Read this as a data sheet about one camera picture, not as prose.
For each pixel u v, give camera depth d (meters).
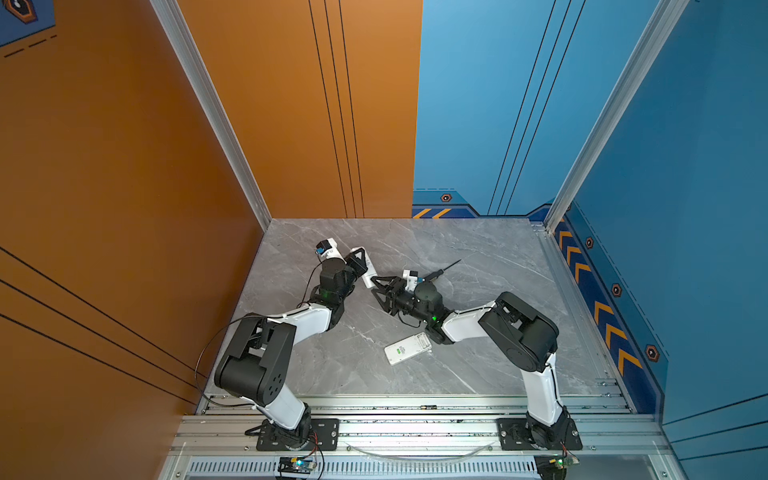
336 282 0.70
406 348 0.87
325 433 0.74
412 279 0.87
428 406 0.79
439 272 1.05
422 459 0.71
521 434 0.72
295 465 0.71
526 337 0.53
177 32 0.72
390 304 0.81
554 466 0.70
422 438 0.75
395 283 0.81
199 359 0.72
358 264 0.80
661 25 0.71
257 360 0.46
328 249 0.80
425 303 0.72
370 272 0.88
